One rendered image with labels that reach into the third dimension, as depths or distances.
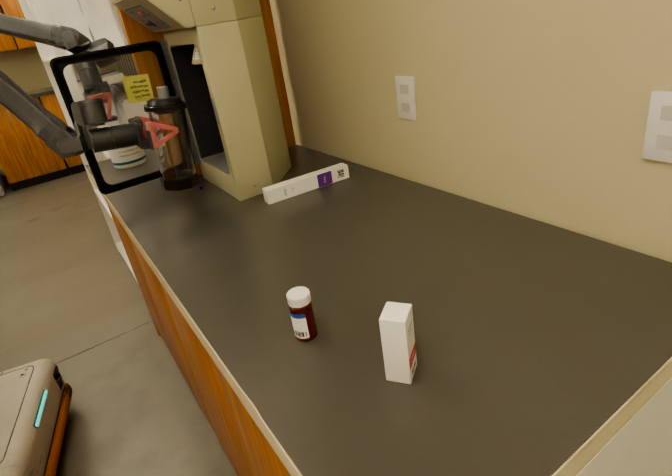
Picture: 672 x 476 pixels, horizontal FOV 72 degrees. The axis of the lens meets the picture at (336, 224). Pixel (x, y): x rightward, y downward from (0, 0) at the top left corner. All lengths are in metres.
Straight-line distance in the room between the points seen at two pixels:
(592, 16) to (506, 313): 0.52
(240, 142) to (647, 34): 0.94
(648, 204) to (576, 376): 0.40
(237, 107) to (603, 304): 0.97
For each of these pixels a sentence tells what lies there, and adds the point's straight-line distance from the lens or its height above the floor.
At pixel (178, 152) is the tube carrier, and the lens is 1.31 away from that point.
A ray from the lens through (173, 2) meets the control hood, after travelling 1.27.
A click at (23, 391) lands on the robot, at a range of 2.18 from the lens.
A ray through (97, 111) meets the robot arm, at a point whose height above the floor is 1.26.
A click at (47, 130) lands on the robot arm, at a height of 1.24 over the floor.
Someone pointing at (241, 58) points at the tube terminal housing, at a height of 1.32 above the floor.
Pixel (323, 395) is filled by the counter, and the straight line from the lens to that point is 0.67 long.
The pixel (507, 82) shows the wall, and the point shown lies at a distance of 1.07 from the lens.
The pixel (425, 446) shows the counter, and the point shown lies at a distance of 0.61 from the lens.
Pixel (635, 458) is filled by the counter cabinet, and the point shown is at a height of 0.80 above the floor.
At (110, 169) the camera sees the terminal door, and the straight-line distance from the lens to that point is 1.56.
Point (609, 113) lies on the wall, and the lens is 0.97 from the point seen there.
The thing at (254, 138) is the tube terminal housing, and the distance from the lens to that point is 1.35.
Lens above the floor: 1.42
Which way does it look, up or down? 26 degrees down
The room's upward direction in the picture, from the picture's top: 9 degrees counter-clockwise
